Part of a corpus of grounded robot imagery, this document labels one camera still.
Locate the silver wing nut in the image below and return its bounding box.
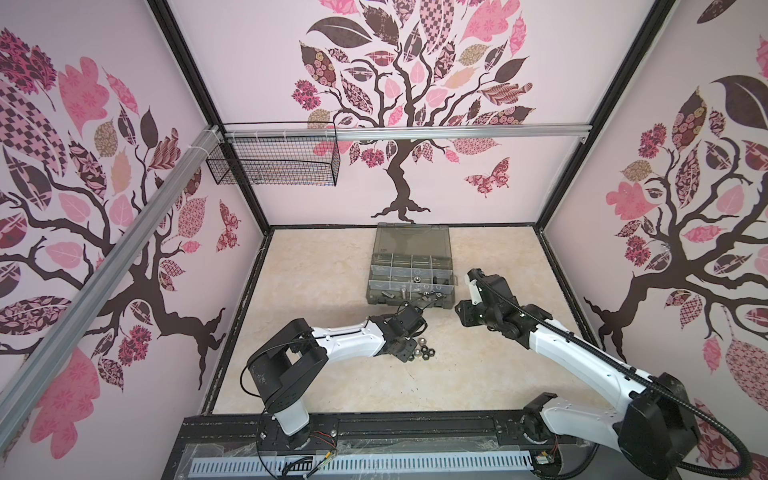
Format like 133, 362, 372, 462
419, 290, 445, 302

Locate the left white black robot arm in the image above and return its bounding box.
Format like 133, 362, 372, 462
243, 303, 427, 439

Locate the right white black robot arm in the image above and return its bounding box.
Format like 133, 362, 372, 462
456, 269, 700, 479

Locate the grey plastic compartment organizer box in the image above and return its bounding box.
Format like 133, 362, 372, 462
365, 223, 457, 309

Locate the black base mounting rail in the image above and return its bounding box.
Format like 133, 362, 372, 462
174, 410, 588, 452

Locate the white slotted cable duct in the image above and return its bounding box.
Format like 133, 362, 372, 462
186, 451, 533, 479

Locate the black wire mesh basket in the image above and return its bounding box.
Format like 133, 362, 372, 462
206, 120, 341, 187

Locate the aluminium rail on back wall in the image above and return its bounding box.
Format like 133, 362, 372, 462
225, 123, 592, 141

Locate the aluminium rail on wall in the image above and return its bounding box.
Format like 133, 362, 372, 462
1, 125, 221, 448
225, 123, 592, 141

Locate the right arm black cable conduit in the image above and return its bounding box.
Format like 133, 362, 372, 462
470, 272, 754, 479

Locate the aluminium rail on left wall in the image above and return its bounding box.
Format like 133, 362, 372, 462
1, 125, 221, 448

